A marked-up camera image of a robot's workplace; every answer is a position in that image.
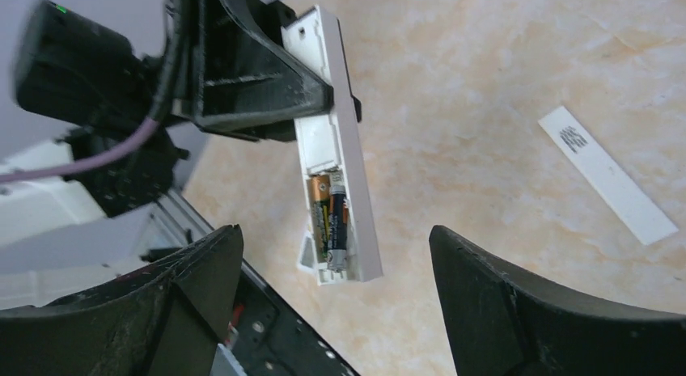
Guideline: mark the black aaa battery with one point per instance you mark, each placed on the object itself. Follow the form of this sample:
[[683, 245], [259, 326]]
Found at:
[[337, 229], [318, 188]]

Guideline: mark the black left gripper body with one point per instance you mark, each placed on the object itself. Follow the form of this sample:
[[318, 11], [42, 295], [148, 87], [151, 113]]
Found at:
[[183, 41]]

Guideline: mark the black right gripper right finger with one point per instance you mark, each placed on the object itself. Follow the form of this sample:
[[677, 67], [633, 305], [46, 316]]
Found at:
[[502, 319]]

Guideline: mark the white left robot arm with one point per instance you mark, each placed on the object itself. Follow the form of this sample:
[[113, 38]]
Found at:
[[116, 158]]

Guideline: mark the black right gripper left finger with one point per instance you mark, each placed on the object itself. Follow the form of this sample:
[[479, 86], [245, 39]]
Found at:
[[166, 318]]

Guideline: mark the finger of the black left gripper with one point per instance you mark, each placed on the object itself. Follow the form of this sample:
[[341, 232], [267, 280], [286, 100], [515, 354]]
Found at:
[[245, 76]]

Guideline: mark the white remote battery cover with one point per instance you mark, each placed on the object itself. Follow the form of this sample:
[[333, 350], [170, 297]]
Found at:
[[644, 219]]

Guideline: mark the white remote control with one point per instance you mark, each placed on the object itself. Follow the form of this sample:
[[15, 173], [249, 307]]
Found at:
[[329, 143]]

